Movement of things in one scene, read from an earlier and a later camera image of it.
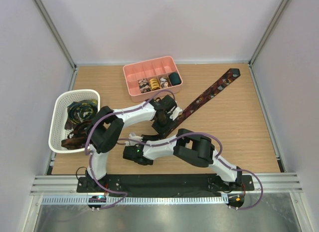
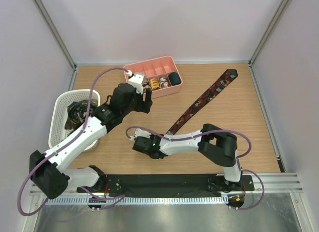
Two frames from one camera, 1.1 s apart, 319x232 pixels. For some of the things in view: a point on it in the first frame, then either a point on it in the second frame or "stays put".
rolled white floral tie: x=164 y=82 stays put
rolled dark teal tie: x=175 y=79 stays put
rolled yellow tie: x=154 y=84 stays put
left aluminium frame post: x=54 y=29 stays put
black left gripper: x=164 y=130 → x=143 y=106
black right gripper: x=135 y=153 → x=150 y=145
